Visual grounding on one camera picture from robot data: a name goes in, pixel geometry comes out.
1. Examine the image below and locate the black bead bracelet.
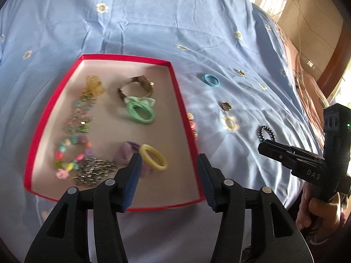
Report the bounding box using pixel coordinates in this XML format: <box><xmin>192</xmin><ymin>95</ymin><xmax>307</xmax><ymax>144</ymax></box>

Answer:
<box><xmin>257</xmin><ymin>125</ymin><xmax>275</xmax><ymax>143</ymax></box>

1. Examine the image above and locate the blue floral bed sheet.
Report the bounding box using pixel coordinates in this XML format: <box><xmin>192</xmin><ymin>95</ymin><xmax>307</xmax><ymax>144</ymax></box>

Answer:
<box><xmin>0</xmin><ymin>0</ymin><xmax>333</xmax><ymax>263</ymax></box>

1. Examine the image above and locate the purple bow hair tie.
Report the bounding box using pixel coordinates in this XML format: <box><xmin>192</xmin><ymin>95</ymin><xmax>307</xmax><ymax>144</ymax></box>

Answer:
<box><xmin>116</xmin><ymin>140</ymin><xmax>154</xmax><ymax>178</ymax></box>

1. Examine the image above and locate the blue ring hair tie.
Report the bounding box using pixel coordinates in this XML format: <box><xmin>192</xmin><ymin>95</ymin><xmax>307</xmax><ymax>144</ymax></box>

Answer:
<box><xmin>201</xmin><ymin>73</ymin><xmax>220</xmax><ymax>87</ymax></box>

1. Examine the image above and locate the yellow hair clip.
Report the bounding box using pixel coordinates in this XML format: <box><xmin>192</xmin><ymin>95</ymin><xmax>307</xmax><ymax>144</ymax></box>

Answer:
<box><xmin>82</xmin><ymin>75</ymin><xmax>106</xmax><ymax>98</ymax></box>

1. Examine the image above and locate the green bow hair tie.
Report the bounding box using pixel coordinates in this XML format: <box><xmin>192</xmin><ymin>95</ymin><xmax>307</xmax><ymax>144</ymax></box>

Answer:
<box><xmin>124</xmin><ymin>96</ymin><xmax>157</xmax><ymax>125</ymax></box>

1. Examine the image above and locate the red cardboard box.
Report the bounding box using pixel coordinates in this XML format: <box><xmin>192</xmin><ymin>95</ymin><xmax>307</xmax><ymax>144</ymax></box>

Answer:
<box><xmin>24</xmin><ymin>54</ymin><xmax>206</xmax><ymax>211</ymax></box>

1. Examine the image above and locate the colourful bead bracelet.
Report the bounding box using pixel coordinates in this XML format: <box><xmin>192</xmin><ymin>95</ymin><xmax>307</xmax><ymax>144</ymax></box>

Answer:
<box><xmin>54</xmin><ymin>133</ymin><xmax>94</xmax><ymax>180</ymax></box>

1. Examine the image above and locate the crystal bead bracelet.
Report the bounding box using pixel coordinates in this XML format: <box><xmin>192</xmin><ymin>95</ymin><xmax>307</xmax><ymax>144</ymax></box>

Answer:
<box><xmin>66</xmin><ymin>94</ymin><xmax>96</xmax><ymax>133</ymax></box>

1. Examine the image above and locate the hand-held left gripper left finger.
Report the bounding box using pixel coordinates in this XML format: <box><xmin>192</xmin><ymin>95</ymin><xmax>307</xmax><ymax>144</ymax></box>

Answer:
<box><xmin>24</xmin><ymin>152</ymin><xmax>143</xmax><ymax>263</ymax></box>

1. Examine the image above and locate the person's right hand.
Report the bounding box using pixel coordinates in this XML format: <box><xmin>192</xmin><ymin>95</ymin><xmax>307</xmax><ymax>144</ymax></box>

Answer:
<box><xmin>295</xmin><ymin>182</ymin><xmax>349</xmax><ymax>231</ymax></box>

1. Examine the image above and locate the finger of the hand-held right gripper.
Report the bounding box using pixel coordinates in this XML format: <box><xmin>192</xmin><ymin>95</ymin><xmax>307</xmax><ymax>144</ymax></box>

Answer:
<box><xmin>290</xmin><ymin>146</ymin><xmax>324</xmax><ymax>165</ymax></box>
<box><xmin>257</xmin><ymin>139</ymin><xmax>305</xmax><ymax>170</ymax></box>

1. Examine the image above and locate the gold wrist watch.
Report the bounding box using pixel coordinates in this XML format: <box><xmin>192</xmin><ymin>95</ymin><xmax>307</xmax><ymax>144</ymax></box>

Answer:
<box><xmin>117</xmin><ymin>75</ymin><xmax>155</xmax><ymax>102</ymax></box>

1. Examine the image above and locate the yellow bangle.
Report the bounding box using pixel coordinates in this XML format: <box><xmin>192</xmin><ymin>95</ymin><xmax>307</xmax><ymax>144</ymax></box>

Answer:
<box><xmin>138</xmin><ymin>144</ymin><xmax>168</xmax><ymax>172</ymax></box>

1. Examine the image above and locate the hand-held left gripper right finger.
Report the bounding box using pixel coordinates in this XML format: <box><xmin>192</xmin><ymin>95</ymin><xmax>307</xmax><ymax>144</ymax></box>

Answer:
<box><xmin>197</xmin><ymin>153</ymin><xmax>314</xmax><ymax>263</ymax></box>

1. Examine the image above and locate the brown wooden door frame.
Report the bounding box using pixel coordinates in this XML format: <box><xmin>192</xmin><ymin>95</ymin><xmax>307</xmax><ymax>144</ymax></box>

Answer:
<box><xmin>317</xmin><ymin>14</ymin><xmax>351</xmax><ymax>99</ymax></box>

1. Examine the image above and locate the red and gold trinket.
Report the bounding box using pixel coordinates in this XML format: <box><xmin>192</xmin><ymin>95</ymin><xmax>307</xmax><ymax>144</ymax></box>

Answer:
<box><xmin>186</xmin><ymin>112</ymin><xmax>198</xmax><ymax>139</ymax></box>

